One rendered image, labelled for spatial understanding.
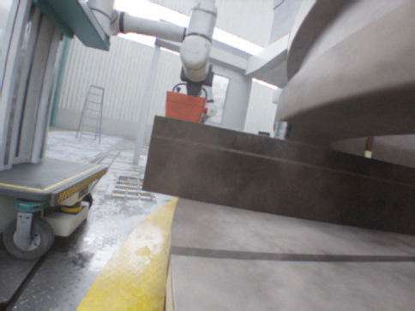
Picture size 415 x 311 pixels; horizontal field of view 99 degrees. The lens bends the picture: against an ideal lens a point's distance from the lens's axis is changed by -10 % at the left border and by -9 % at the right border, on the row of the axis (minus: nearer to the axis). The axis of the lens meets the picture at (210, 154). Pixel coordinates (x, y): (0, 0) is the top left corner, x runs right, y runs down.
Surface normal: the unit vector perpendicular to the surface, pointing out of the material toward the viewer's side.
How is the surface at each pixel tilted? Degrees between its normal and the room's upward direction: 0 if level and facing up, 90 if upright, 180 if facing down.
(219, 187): 90
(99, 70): 90
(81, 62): 90
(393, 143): 90
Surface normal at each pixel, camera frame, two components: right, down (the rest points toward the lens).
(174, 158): 0.02, 0.05
